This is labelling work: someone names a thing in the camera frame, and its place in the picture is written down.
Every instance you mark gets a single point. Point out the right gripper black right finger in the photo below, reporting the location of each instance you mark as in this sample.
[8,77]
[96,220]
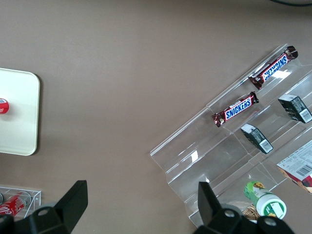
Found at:
[207,207]

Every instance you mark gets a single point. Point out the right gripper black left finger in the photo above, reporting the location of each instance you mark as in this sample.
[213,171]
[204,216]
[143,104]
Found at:
[73,207]

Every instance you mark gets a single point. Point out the deep wicker basket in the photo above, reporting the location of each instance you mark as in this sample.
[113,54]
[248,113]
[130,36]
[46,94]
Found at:
[249,213]

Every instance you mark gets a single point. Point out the beige plastic tray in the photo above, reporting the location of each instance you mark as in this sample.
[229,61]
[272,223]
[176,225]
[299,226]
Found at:
[22,126]

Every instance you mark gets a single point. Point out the red can on tray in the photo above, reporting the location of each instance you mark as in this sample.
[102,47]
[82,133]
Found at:
[3,106]

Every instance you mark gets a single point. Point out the clear acrylic bottle rack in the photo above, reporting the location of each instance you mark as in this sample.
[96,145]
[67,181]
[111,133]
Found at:
[36,202]

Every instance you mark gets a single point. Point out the clear acrylic stepped display stand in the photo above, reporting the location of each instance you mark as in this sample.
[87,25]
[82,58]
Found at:
[207,156]

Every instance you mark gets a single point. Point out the red soda can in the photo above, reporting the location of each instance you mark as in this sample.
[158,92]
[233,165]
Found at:
[14,204]

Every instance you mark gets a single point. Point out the green lidded snack can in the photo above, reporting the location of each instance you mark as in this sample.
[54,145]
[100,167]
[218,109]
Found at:
[265,202]

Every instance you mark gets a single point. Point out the small black carton box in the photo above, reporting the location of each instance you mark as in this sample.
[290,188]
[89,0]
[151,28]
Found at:
[295,108]
[257,137]

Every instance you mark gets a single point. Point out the red white printed carton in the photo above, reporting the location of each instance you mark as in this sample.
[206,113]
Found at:
[298,168]

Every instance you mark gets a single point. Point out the Snickers chocolate bar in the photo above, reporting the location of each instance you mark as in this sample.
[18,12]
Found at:
[235,109]
[273,68]

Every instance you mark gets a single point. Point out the brown table cover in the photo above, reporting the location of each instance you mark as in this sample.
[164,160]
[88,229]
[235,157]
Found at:
[97,73]

